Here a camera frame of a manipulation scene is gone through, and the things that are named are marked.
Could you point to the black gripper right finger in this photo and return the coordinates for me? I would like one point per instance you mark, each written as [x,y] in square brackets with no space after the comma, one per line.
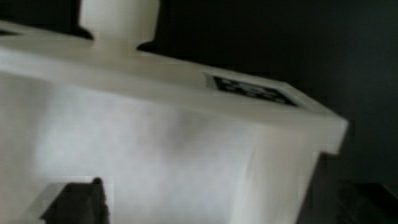
[367,203]

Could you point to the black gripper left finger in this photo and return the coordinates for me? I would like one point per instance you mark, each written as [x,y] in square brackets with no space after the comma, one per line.
[78,206]

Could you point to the white front drawer box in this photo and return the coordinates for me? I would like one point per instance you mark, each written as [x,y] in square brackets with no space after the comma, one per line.
[197,137]

